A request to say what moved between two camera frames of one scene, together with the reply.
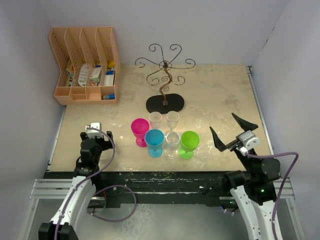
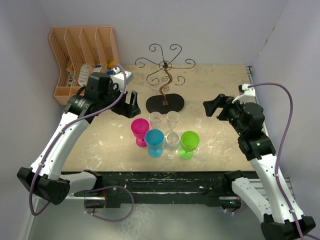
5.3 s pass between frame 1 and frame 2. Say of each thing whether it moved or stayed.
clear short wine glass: stayed
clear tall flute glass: stayed
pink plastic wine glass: stayed
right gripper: moved
